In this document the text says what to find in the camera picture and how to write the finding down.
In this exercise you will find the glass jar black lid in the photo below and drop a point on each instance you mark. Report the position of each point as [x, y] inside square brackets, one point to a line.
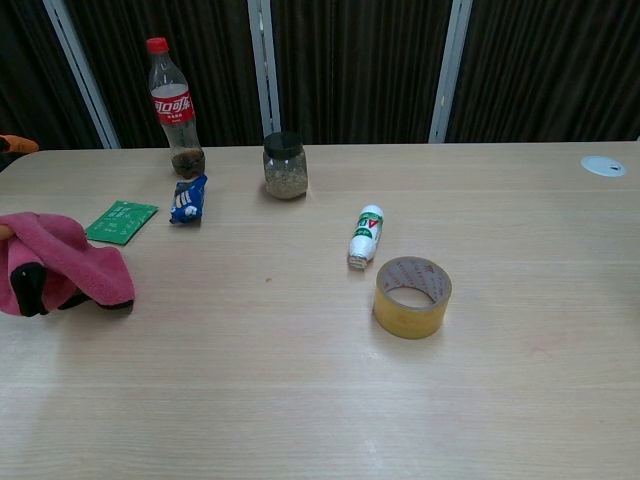
[285, 172]

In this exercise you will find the cola bottle red cap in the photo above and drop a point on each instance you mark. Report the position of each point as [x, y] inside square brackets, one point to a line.
[172, 107]

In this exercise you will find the green sachet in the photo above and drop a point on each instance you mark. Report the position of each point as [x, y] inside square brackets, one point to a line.
[120, 222]

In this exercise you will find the yellow tape roll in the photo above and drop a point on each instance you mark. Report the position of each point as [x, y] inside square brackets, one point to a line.
[410, 317]

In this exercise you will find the pink cloth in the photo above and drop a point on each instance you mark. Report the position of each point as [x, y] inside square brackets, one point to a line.
[70, 260]

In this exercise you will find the grey metal partition post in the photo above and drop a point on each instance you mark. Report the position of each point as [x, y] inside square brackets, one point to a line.
[82, 75]
[450, 75]
[264, 75]

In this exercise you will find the small white plastic bottle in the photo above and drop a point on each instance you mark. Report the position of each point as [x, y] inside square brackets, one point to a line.
[366, 235]

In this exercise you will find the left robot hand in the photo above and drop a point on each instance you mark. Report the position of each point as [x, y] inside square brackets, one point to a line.
[20, 144]

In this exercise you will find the blue snack packet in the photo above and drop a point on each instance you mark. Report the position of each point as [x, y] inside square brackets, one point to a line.
[187, 200]

